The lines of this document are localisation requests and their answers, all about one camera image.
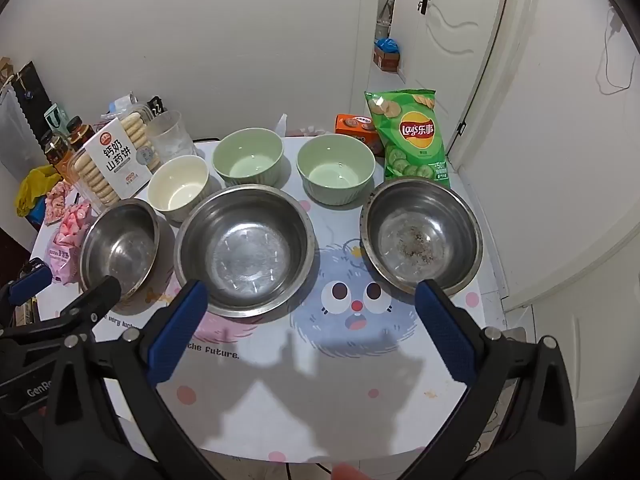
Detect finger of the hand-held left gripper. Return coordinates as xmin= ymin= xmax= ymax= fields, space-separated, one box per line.
xmin=0 ymin=264 xmax=53 ymax=311
xmin=0 ymin=276 xmax=123 ymax=362

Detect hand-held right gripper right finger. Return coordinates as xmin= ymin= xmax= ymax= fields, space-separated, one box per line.
xmin=416 ymin=279 xmax=588 ymax=480

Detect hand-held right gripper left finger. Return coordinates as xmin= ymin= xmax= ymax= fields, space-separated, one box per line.
xmin=42 ymin=279 xmax=221 ymax=480

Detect small stainless steel bowl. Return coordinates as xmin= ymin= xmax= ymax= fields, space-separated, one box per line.
xmin=79 ymin=199 xmax=161 ymax=303

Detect speckled stainless steel bowl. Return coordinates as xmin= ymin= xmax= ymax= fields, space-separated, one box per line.
xmin=360 ymin=177 xmax=485 ymax=297

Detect large stainless steel bowl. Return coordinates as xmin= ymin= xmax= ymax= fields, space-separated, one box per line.
xmin=172 ymin=184 xmax=317 ymax=317

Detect cream white ceramic bowl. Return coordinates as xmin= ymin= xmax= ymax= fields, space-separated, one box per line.
xmin=147 ymin=155 xmax=211 ymax=223

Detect green ribbed ceramic bowl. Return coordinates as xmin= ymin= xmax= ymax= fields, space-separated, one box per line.
xmin=296 ymin=133 xmax=377 ymax=206
xmin=211 ymin=128 xmax=285 ymax=188

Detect pink strawberry snack bag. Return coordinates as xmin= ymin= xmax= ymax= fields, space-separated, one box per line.
xmin=44 ymin=200 xmax=93 ymax=286

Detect small pink snack bag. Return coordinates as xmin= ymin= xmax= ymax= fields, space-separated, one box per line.
xmin=44 ymin=180 xmax=76 ymax=226

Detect yellow cloth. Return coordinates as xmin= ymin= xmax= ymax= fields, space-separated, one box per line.
xmin=15 ymin=165 xmax=63 ymax=218

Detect cartoon printed tablecloth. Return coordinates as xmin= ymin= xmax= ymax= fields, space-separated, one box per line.
xmin=30 ymin=132 xmax=506 ymax=466

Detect orange juice bottle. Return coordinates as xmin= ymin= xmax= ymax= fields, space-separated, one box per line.
xmin=42 ymin=132 xmax=73 ymax=178

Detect clear biscuit box white label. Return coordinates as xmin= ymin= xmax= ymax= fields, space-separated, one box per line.
xmin=65 ymin=107 xmax=163 ymax=208

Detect green clip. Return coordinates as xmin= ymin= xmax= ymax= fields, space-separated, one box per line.
xmin=44 ymin=103 xmax=68 ymax=133

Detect clear glass cup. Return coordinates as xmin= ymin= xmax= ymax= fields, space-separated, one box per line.
xmin=145 ymin=110 xmax=198 ymax=161

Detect black bag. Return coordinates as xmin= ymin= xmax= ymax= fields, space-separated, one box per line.
xmin=12 ymin=61 xmax=53 ymax=126

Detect tissue packet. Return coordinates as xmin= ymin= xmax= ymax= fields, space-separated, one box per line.
xmin=105 ymin=92 xmax=151 ymax=121

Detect green potato chips bag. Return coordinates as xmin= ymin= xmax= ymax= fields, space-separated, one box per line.
xmin=364 ymin=89 xmax=452 ymax=191

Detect orange biscuit box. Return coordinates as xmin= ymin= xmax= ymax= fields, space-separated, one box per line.
xmin=335 ymin=113 xmax=383 ymax=156

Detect white plastic food bag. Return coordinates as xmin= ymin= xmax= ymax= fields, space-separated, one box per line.
xmin=274 ymin=114 xmax=337 ymax=138

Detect white door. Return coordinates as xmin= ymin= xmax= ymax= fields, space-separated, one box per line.
xmin=390 ymin=0 xmax=516 ymax=161

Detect brown box with blue top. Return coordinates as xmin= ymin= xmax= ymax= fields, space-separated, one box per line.
xmin=372 ymin=37 xmax=402 ymax=72

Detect wall cable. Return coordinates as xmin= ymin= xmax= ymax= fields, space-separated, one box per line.
xmin=597 ymin=7 xmax=636 ymax=96

